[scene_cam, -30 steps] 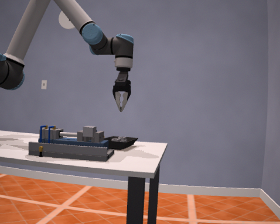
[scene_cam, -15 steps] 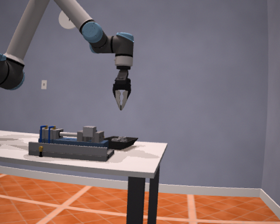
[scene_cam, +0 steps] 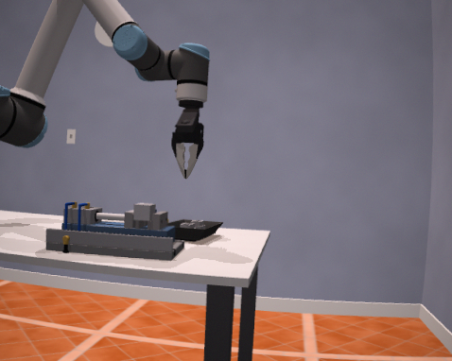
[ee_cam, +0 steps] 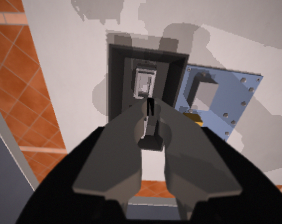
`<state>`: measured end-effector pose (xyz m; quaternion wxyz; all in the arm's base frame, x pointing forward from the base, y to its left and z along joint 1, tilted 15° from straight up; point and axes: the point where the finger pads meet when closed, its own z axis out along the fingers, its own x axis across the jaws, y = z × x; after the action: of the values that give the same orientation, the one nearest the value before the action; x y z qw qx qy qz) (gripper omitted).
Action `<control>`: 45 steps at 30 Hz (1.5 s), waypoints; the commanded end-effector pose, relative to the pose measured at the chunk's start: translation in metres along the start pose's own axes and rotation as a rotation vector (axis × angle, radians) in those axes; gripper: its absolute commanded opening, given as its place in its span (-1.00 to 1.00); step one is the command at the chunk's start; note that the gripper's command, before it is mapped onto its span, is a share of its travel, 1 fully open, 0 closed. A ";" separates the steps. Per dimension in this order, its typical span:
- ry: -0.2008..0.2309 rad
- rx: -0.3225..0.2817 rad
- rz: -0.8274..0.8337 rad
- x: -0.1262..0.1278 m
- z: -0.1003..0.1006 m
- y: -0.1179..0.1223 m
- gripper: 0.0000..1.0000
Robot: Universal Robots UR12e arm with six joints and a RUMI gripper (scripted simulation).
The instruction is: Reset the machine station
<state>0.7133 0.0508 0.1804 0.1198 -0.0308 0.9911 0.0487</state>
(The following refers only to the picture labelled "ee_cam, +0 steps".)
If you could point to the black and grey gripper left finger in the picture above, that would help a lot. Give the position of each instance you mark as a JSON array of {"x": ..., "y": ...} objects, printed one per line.
[{"x": 107, "y": 164}]

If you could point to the yellow rectangular block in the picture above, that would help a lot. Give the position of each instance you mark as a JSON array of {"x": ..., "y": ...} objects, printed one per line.
[{"x": 194, "y": 117}]

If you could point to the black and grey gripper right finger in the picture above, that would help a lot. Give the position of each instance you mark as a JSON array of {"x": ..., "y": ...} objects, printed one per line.
[{"x": 201, "y": 166}]

